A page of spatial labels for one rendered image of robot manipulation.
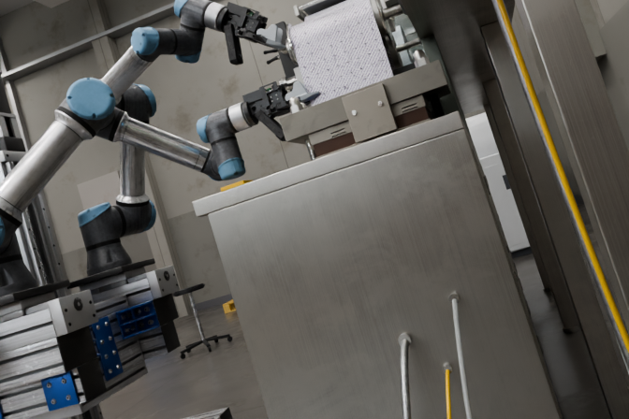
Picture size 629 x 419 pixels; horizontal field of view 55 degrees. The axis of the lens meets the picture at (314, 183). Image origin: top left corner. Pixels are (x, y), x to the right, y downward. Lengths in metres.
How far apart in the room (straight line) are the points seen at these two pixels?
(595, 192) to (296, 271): 0.78
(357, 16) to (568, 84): 0.93
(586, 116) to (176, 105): 9.74
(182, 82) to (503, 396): 9.38
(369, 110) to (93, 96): 0.72
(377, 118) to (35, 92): 10.67
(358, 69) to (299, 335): 0.70
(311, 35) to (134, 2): 9.49
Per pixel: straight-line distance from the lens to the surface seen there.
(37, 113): 11.76
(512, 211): 5.35
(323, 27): 1.68
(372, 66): 1.63
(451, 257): 1.33
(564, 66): 0.83
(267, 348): 1.47
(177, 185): 10.29
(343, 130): 1.43
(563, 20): 0.84
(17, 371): 1.75
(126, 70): 1.90
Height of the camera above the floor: 0.75
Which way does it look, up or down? 4 degrees up
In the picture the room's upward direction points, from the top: 17 degrees counter-clockwise
